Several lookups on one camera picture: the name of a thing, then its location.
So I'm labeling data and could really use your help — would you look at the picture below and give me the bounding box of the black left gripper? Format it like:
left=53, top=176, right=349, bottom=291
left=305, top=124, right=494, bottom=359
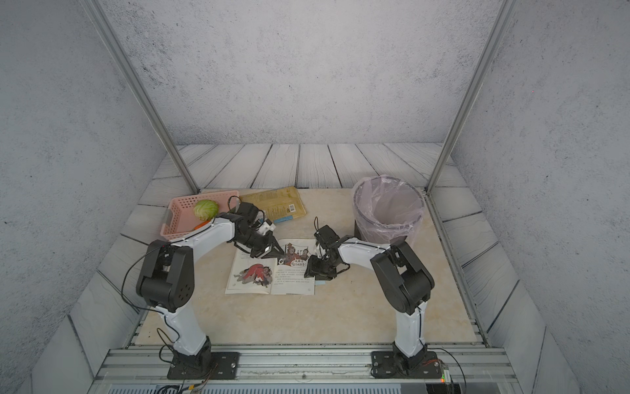
left=235, top=230, right=286, bottom=259

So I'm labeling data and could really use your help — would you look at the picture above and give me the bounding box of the illustrated children's story book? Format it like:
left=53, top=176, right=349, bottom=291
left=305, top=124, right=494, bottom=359
left=225, top=239, right=319, bottom=296

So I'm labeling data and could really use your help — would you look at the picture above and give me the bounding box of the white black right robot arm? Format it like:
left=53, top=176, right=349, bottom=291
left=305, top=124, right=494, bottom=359
left=305, top=219, right=444, bottom=380

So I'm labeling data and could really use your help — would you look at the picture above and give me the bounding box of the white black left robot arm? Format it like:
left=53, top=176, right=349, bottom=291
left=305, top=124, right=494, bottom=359
left=136, top=200, right=282, bottom=380

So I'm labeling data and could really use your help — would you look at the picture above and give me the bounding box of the orange carrot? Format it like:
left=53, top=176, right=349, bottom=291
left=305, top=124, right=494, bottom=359
left=193, top=220, right=211, bottom=231

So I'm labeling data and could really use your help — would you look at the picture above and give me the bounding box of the large green cabbage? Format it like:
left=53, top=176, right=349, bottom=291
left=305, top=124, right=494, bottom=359
left=193, top=200, right=219, bottom=222

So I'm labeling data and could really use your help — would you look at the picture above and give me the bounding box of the pink perforated plastic basket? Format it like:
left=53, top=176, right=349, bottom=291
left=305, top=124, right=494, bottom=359
left=160, top=190, right=240, bottom=241

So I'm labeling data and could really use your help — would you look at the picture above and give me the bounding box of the black mesh trash bin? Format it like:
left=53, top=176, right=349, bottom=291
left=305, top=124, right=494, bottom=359
left=352, top=176, right=426, bottom=247

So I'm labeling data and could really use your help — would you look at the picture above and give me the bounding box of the pink plastic bin liner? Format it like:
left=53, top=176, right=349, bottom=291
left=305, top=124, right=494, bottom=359
left=352, top=176, right=426, bottom=232

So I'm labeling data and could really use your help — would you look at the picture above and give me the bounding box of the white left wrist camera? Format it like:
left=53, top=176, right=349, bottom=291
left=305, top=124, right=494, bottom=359
left=257, top=219, right=276, bottom=236

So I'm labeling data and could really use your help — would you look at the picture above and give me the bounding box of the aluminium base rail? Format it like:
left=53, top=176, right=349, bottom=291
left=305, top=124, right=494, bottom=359
left=89, top=343, right=522, bottom=393

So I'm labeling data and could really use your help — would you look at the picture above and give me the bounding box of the aluminium frame post left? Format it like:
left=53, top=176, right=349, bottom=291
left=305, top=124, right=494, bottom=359
left=80, top=0, right=200, bottom=194

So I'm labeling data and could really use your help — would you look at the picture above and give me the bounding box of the aluminium frame post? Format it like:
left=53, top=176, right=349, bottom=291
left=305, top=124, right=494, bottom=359
left=80, top=0, right=200, bottom=194
left=425, top=0, right=518, bottom=195

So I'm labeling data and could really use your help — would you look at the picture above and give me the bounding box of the aluminium frame post right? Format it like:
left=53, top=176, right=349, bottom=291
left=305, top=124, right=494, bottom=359
left=425, top=0, right=518, bottom=195

